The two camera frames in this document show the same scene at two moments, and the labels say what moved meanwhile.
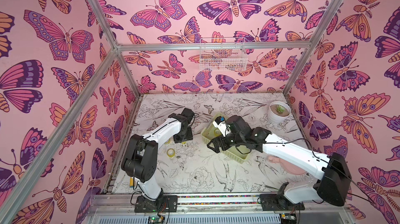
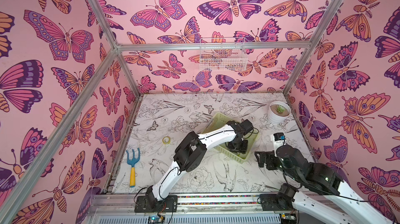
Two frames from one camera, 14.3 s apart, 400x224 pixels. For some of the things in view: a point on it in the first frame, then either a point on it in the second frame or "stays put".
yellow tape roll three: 171,152 -> 166,139
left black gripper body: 188,135 -> 240,147
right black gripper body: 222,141 -> 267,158
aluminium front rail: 211,208 stays put
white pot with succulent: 278,112 stays put
